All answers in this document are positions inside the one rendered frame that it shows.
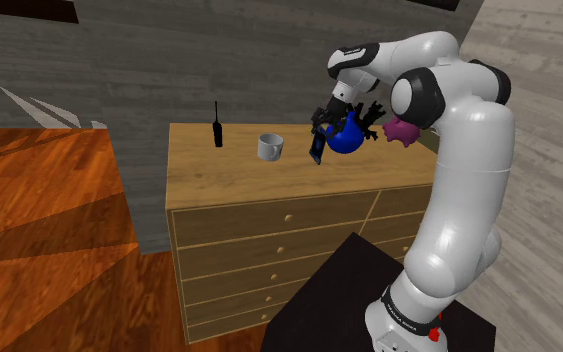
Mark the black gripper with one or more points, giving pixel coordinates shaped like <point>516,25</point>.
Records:
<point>335,106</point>

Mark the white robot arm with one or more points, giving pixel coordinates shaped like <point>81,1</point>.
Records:
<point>471,161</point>

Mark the blue round vase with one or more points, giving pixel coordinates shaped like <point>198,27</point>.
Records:
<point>345,140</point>

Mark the dark blue phone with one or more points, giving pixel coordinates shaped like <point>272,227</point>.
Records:
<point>316,149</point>

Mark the black branching figure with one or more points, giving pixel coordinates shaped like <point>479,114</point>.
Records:
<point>371,119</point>

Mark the grey mug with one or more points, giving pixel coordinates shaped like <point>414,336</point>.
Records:
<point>269,147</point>

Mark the purple pig figure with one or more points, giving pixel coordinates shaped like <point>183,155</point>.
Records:
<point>400,130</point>

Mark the wooden chest of drawers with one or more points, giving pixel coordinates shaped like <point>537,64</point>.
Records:
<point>242,180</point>

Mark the black walkie-talkie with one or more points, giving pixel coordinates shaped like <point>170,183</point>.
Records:
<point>217,132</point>

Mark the black robot stand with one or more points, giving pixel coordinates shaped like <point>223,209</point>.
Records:
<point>330,292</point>

